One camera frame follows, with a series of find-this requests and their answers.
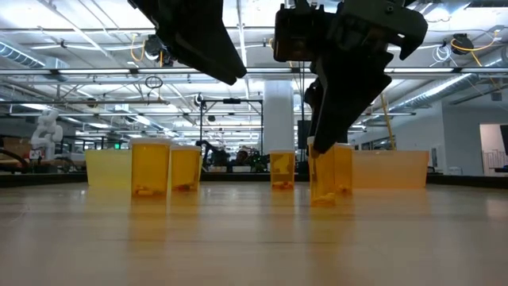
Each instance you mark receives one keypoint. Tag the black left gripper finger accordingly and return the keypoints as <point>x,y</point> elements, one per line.
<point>206,32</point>
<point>174,43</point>

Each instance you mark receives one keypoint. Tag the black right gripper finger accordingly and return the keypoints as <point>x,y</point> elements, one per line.
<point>349,91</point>
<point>314,103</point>

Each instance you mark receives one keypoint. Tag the short amber pill bottle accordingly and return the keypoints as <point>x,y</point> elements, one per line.
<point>282,167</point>

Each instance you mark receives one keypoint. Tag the tall amber pill bottle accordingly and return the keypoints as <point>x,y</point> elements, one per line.
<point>322,178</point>

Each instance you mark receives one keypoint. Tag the wide amber pill bottle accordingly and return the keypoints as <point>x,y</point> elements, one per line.
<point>151,167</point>

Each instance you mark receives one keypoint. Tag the black background robot arm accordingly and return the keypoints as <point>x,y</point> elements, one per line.
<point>208,153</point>

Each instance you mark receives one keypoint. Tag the translucent orange plastic bin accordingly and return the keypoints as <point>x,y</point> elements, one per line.
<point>391,168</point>

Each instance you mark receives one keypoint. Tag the translucent yellow plastic bin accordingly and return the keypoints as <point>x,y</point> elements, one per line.
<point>107,167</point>

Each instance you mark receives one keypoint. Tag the white round column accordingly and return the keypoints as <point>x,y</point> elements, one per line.
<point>278,115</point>

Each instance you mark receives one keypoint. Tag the small black ceiling reel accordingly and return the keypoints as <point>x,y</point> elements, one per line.
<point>198,99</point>

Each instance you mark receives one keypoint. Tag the green plant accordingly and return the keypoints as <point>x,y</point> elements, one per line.
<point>260,161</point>

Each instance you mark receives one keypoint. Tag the person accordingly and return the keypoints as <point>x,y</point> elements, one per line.
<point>243,155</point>

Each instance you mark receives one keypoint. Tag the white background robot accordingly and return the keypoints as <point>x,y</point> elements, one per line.
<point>47,135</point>

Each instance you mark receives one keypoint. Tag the brown cardboard box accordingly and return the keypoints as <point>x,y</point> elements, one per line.
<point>16,147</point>

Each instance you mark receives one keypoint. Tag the black table border strip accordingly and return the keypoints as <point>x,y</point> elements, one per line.
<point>39,179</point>

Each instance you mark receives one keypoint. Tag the black chair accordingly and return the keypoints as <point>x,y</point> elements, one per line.
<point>12,159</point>

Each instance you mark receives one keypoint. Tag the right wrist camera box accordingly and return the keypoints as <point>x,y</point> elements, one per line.
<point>297,35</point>

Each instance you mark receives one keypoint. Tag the silver ventilation duct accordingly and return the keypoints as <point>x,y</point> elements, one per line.
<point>436,93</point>
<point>16,55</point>

